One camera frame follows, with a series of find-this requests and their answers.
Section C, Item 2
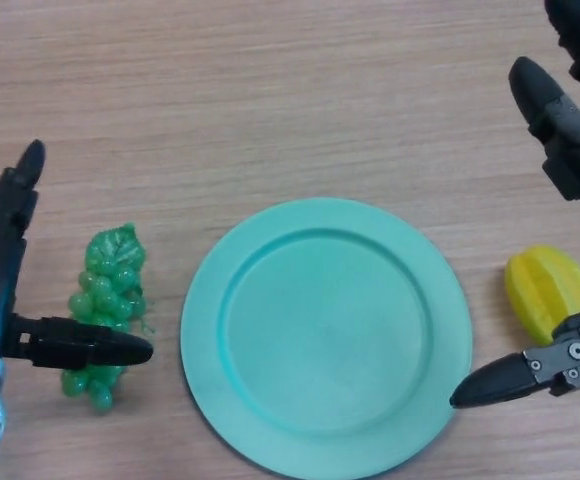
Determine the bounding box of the green grape bunch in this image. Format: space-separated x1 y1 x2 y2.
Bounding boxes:
59 222 157 415

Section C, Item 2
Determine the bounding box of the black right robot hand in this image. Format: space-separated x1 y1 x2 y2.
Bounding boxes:
448 0 580 410

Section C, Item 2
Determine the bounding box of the teal round plate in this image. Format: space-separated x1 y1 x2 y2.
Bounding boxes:
179 198 474 479

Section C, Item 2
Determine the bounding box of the yellow starfruit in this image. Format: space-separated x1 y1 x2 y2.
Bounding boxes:
503 243 580 346

